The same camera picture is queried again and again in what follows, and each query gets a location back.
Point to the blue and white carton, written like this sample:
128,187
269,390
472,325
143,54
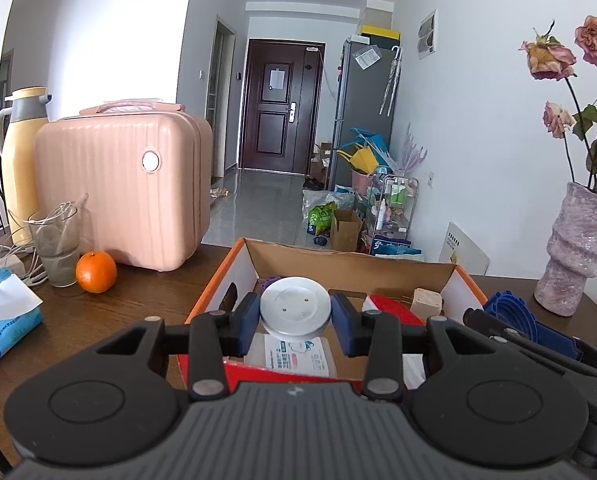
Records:
393,247

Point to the clear folded umbrella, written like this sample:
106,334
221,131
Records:
392,75

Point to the white paper notice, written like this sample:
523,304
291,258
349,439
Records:
276,78

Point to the small wooden block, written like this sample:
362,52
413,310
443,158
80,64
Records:
426,305

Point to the metal storage cart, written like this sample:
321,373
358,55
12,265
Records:
393,210

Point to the clear plastic document sleeve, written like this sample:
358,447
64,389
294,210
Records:
367,58

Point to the red cardboard box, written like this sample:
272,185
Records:
328,265

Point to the pink hard-shell suitcase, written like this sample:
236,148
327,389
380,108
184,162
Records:
118,185

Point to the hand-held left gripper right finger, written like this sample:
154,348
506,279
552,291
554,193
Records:
346,327

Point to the dark brown entrance door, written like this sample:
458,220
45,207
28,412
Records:
278,130

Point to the yellow and black box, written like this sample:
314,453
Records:
381,32

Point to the beige box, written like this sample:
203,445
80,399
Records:
380,16

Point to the white leaning board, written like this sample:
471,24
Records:
466,250

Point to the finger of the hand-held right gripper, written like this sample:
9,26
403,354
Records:
483,324

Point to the open cardboard box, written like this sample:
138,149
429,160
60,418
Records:
346,232

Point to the yellow thermos jug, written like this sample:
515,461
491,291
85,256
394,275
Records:
21,160

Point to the purple round lid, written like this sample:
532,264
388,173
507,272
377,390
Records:
267,285

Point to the grey refrigerator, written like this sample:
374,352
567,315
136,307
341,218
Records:
363,100

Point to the yellow plastic item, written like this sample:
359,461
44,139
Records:
361,160

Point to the blue tissue pack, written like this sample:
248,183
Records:
3,330

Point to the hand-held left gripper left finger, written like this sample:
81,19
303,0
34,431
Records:
247,325

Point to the lilac coral decoration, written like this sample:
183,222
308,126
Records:
412,152

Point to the orange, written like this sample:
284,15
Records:
96,272

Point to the lilac ceramic vase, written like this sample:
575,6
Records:
573,255

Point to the closed cardboard box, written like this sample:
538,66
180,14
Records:
322,160

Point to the green printed bag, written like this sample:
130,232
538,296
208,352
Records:
322,220

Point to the dried pink rose bouquet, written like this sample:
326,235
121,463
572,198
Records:
595,35

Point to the blue ribbed lid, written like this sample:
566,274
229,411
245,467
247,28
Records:
513,310

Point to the white round cap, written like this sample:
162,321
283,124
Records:
293,305

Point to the pink bucket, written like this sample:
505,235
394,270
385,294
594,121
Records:
362,182

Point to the white power adapter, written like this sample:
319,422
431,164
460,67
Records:
11,262

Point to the blue folded rack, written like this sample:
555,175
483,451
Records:
371,139

